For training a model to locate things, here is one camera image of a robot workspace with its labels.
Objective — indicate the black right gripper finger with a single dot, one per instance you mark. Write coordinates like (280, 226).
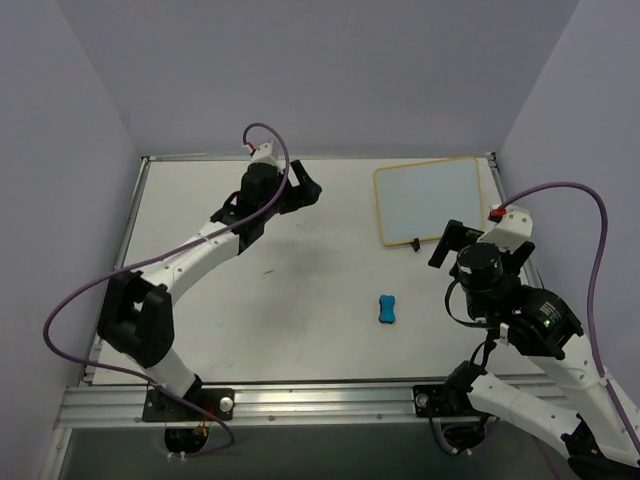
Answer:
(454, 238)
(523, 253)

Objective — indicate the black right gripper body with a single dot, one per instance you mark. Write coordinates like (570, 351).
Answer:
(455, 240)

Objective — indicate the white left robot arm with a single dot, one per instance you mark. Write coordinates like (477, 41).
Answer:
(137, 315)

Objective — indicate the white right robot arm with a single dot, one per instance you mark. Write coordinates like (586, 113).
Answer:
(594, 433)

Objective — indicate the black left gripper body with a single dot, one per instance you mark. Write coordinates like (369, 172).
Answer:
(289, 187)

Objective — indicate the blue bone shaped eraser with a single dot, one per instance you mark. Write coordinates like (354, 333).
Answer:
(387, 309)

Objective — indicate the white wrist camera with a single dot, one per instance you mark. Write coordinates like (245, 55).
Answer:
(266, 153)
(512, 227)

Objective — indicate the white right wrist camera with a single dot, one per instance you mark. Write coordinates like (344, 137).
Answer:
(512, 227)

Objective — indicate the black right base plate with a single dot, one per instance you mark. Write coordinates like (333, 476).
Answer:
(439, 401)

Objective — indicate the aluminium front rail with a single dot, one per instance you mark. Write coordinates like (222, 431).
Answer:
(255, 405)

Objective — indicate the yellow framed whiteboard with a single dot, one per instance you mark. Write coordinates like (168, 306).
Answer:
(415, 201)

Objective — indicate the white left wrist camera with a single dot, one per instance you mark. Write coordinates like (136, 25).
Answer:
(266, 153)

